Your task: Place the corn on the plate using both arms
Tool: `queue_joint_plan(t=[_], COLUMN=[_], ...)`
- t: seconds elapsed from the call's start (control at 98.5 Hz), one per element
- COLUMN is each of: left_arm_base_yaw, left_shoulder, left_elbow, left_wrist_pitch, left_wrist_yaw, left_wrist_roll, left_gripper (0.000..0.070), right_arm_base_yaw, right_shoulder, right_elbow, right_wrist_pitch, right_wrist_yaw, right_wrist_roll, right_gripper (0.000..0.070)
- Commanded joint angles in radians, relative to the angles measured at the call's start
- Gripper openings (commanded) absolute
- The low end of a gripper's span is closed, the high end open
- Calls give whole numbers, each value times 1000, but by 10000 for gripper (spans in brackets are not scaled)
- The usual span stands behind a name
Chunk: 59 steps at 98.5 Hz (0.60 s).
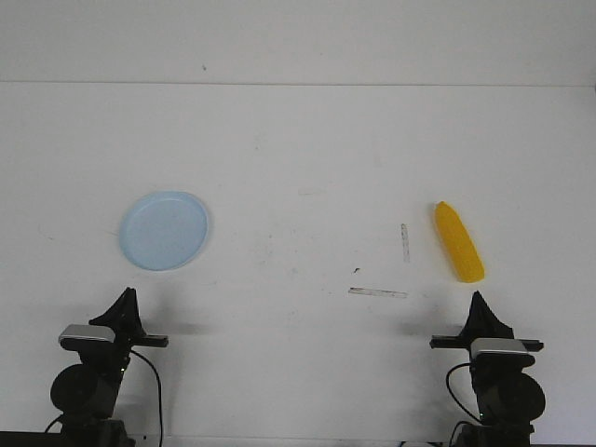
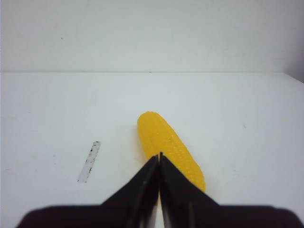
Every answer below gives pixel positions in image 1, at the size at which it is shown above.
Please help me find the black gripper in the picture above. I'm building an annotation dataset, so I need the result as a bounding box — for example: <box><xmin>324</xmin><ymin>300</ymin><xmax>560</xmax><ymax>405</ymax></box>
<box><xmin>430</xmin><ymin>291</ymin><xmax>544</xmax><ymax>352</ymax></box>
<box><xmin>88</xmin><ymin>288</ymin><xmax>169</xmax><ymax>354</ymax></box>

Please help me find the yellow corn cob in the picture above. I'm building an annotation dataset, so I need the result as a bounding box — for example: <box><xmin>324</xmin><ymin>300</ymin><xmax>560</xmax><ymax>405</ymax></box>
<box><xmin>434</xmin><ymin>201</ymin><xmax>485</xmax><ymax>283</ymax></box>

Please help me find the light blue round plate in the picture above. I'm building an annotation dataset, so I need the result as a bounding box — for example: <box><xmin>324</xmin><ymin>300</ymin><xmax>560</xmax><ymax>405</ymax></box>
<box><xmin>118</xmin><ymin>191</ymin><xmax>210</xmax><ymax>272</ymax></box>

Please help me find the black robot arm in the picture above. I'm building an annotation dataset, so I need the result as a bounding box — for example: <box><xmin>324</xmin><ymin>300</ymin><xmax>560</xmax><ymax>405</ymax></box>
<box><xmin>429</xmin><ymin>291</ymin><xmax>546</xmax><ymax>446</ymax></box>
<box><xmin>49</xmin><ymin>288</ymin><xmax>169</xmax><ymax>446</ymax></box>

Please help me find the clear tape strip horizontal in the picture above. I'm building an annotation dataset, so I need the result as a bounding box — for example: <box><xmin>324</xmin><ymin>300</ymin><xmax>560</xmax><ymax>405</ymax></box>
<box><xmin>348</xmin><ymin>287</ymin><xmax>408</xmax><ymax>299</ymax></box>

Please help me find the clear tape strip vertical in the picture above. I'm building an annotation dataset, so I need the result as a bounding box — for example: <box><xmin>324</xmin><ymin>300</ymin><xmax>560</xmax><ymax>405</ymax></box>
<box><xmin>400</xmin><ymin>223</ymin><xmax>411</xmax><ymax>264</ymax></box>

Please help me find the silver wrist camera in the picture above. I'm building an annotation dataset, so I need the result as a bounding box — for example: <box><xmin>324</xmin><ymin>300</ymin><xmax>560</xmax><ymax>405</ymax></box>
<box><xmin>469</xmin><ymin>338</ymin><xmax>535</xmax><ymax>368</ymax></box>
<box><xmin>58</xmin><ymin>324</ymin><xmax>115</xmax><ymax>351</ymax></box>

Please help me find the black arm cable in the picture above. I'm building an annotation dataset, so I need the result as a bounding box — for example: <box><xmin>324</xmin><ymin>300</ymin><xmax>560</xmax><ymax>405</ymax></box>
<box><xmin>128</xmin><ymin>349</ymin><xmax>164</xmax><ymax>446</ymax></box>
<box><xmin>445</xmin><ymin>362</ymin><xmax>481</xmax><ymax>423</ymax></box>

